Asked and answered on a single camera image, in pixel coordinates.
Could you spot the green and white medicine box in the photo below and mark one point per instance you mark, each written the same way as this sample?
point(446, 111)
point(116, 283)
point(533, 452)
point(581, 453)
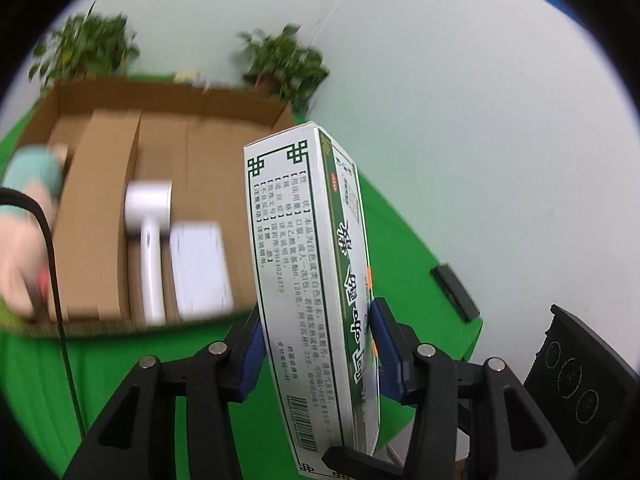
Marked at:
point(310, 285)

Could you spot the green potted plant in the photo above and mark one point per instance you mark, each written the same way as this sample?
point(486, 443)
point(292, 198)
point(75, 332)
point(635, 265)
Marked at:
point(285, 65)
point(90, 45)

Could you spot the long brown cardboard box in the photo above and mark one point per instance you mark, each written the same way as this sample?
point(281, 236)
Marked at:
point(95, 210)

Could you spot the large cardboard box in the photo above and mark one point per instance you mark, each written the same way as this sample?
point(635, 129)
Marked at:
point(210, 140)

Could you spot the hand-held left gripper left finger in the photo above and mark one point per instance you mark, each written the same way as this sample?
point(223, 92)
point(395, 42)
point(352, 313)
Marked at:
point(250, 355)

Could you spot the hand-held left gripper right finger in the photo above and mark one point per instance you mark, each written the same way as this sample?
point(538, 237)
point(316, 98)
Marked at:
point(385, 355)

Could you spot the black panel with round holes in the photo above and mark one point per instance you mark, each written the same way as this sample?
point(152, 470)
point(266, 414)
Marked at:
point(580, 385)

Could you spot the green tablecloth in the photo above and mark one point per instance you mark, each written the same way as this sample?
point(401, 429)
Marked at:
point(400, 240)

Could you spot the white hair dryer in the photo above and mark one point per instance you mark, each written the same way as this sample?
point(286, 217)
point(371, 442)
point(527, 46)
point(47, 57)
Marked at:
point(150, 240)

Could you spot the pink and teal plush toy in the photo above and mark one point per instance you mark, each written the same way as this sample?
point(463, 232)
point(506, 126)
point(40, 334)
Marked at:
point(30, 240)

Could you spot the small black device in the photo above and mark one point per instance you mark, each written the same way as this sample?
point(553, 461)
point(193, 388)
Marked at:
point(455, 292)

